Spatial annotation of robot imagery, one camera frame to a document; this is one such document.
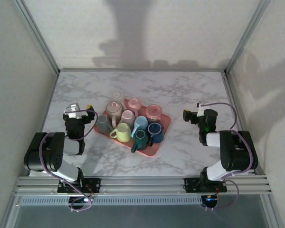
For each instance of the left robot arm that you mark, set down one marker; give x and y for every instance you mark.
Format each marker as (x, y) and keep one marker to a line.
(45, 152)

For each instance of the pink faceted mug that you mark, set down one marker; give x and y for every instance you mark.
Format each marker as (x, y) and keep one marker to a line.
(134, 103)

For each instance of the coral printed mug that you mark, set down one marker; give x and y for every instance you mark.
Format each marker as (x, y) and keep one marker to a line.
(154, 111)

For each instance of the pale pink mug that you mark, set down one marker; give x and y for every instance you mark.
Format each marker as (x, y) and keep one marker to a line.
(127, 117)

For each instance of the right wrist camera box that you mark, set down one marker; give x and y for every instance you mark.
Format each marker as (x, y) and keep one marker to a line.
(200, 110)

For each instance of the aluminium frame post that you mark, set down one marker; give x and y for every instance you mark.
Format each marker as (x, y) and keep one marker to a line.
(38, 35)
(247, 35)

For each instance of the mauve mug with dark inside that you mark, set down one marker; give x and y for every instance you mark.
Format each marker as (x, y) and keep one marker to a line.
(114, 108)

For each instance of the aluminium table edge rail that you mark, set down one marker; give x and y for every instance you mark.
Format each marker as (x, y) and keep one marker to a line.
(231, 95)

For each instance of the yellow-green mug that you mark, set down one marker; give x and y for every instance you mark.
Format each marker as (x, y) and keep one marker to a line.
(123, 133)

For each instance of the aluminium frame leg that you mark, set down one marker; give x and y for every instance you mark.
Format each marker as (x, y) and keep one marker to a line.
(10, 211)
(272, 211)

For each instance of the pink plastic tray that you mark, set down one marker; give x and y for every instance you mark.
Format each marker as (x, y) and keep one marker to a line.
(152, 150)

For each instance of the grey mug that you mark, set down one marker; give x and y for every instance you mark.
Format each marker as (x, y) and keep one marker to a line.
(104, 123)

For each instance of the wide aluminium frame rail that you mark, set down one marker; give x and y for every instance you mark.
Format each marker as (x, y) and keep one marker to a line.
(142, 185)

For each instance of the thin aluminium frame rail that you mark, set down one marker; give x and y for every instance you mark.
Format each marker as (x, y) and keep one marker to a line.
(142, 70)

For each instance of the dark teal mug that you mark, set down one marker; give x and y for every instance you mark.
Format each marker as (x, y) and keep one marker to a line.
(140, 139)

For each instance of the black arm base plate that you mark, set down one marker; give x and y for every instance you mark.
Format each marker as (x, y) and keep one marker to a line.
(95, 184)
(191, 184)

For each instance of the light blue mug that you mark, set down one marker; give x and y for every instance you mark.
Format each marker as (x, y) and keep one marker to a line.
(141, 123)

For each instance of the controller board with LED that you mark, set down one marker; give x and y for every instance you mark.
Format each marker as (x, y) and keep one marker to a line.
(209, 199)
(84, 200)

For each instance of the white mug with script print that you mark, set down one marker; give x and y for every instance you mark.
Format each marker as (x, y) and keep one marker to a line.
(118, 95)

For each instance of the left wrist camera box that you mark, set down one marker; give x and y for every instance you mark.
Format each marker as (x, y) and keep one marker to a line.
(72, 110)

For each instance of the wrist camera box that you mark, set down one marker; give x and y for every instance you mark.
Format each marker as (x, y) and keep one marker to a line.
(200, 110)
(72, 110)

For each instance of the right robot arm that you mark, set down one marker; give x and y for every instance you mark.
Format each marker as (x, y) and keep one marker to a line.
(237, 152)

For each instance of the navy blue mug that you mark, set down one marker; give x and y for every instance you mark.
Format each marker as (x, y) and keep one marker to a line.
(155, 130)

